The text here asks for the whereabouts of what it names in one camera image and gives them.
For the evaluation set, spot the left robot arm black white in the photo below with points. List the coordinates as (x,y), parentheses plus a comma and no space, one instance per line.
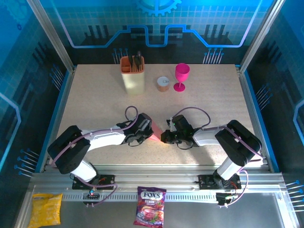
(69,149)

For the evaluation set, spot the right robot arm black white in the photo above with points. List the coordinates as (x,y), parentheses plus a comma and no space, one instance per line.
(240,145)

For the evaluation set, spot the cream utensil holder orange insert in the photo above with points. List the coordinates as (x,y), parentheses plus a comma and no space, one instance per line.
(135,83)

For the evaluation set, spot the small can white lid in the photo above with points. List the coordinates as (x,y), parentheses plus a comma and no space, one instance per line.
(163,84)

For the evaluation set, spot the pink plastic goblet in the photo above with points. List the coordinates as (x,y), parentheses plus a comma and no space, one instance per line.
(182,73)

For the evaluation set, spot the purple Fox's candy bag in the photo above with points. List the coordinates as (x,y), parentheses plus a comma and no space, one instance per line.
(150,209)

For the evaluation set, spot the steel shelf plate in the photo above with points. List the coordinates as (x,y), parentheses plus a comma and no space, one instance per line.
(202,213)

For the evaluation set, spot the yellow snack bag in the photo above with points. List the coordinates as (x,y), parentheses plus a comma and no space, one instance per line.
(46,211)

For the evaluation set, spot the aluminium mounting rail beam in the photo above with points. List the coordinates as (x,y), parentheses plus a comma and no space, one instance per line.
(154,177)

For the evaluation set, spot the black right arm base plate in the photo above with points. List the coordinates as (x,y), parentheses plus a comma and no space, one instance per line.
(205,181)

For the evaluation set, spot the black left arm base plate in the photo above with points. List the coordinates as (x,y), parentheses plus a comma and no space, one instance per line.
(107,181)

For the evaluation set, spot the aluminium table side rail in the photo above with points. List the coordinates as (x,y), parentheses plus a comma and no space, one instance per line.
(254,118)
(58,118)

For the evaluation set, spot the aluminium frame post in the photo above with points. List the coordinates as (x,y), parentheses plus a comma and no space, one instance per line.
(54,38)
(258,38)

